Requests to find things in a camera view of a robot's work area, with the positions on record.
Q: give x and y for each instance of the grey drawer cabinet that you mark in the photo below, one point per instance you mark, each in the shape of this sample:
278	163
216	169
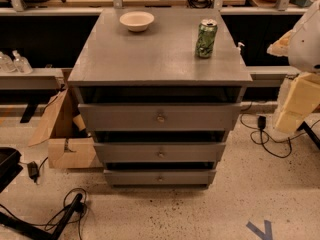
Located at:
159	66

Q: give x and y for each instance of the black power adapter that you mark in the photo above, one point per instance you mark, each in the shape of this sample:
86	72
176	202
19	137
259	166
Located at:
260	137
34	169

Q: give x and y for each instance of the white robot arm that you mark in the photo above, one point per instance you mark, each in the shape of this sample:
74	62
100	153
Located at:
301	45

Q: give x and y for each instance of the grey bottom drawer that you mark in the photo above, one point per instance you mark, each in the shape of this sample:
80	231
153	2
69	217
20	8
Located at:
160	177

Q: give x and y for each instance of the grey bench right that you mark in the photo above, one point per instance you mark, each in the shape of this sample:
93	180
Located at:
269	76

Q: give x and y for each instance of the grey drawer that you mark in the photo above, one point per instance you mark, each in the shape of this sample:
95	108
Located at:
159	152
160	177
128	117

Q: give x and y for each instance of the small white pump bottle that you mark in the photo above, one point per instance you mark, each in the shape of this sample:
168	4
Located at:
240	47

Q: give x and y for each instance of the green soda can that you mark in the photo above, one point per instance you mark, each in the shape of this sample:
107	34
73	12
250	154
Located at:
207	31

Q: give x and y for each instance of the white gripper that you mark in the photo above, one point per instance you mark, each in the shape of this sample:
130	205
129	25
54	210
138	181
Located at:
306	45

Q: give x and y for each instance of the open cardboard box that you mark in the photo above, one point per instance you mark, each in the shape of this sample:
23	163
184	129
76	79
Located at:
60	126

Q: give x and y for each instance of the clear sanitizer bottle right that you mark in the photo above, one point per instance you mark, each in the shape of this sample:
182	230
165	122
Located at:
21	63

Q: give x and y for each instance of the black power adapter left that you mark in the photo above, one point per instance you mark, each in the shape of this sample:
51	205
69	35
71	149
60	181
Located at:
34	169

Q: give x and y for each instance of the grey bench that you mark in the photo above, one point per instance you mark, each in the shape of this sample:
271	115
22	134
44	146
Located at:
39	79
269	76

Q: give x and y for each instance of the grey bench left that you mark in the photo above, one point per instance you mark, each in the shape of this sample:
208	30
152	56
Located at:
39	79

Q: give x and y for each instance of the clear sanitizer bottle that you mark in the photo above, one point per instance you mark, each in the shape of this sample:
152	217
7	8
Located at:
6	63
21	63

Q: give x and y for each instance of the clear sanitizer bottle left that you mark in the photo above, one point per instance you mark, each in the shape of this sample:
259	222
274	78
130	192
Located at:
6	63

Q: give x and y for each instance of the black power adapter right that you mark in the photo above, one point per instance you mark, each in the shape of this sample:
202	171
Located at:
260	137

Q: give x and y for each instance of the black bin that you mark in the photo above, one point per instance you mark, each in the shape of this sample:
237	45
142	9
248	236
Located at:
9	166

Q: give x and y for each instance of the grey top drawer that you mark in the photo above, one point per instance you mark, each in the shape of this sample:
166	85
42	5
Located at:
128	117

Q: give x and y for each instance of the white paper bowl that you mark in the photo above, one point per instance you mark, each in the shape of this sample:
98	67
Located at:
136	21

